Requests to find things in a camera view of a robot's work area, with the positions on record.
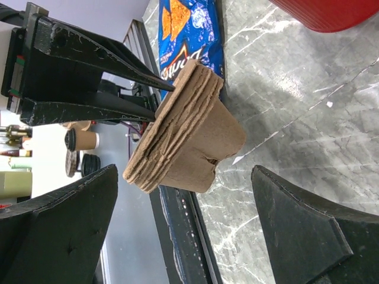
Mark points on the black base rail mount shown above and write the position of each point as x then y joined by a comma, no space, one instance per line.
183,236

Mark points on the brown pulp cup carrier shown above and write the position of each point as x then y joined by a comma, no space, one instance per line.
193,132

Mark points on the blue Doritos chip bag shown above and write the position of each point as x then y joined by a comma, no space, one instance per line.
188,30

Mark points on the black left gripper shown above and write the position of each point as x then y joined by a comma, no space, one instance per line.
47,75

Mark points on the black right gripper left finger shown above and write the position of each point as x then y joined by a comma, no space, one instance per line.
57,237

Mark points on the red ribbed plastic cup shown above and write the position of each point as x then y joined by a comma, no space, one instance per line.
329,16

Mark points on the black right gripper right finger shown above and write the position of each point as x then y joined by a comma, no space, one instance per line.
311,239

